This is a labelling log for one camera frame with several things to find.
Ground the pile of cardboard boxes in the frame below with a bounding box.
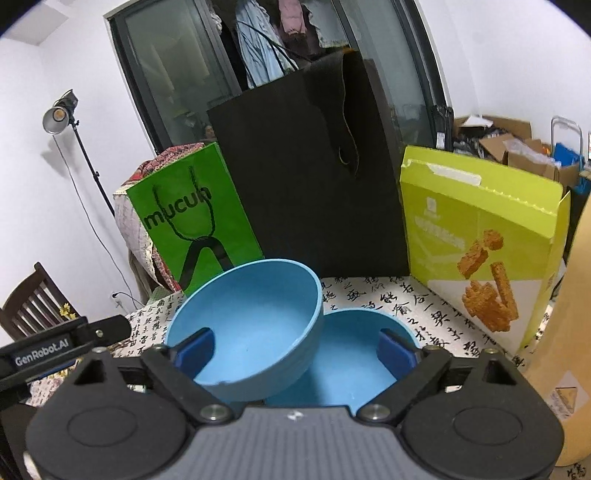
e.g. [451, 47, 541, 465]
[452, 114, 583, 185]

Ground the white quilted cloth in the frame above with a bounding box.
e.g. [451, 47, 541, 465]
[113, 185, 158, 296]

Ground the dark framed sliding glass door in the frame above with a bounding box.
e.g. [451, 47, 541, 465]
[102, 0, 451, 167]

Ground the studio lamp on stand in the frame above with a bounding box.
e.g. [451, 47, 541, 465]
[42, 90, 116, 217]

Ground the calligraphy printed tablecloth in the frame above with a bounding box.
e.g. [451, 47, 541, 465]
[23, 274, 591, 480]

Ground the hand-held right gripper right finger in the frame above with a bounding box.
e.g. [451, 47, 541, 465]
[359, 329, 522, 425]

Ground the green paper bag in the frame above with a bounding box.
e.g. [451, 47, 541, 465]
[127, 142, 265, 298]

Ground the dark wooden chair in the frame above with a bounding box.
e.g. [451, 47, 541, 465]
[0, 262, 70, 342]

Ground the yellow-green snack box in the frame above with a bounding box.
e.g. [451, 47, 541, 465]
[399, 145, 571, 354]

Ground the blue bowl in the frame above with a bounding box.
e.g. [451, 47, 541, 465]
[265, 308, 423, 409]
[166, 258, 324, 402]

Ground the hanging light blue shirt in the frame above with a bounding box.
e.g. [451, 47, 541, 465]
[235, 0, 296, 88]

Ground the black lamp cable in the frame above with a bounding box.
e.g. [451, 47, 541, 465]
[54, 134, 146, 309]

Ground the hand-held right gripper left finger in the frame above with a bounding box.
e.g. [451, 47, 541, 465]
[71, 328, 233, 425]

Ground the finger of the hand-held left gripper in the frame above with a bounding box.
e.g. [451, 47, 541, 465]
[76, 315, 132, 344]

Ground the black paper bag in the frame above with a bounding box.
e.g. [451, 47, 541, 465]
[206, 50, 411, 278]

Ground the hanging white garment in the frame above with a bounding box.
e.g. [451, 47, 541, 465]
[302, 0, 352, 47]

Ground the hanging pink garment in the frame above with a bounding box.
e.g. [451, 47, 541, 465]
[277, 0, 308, 35]

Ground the yellow thermos jug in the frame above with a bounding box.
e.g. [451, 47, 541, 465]
[522, 217, 591, 467]

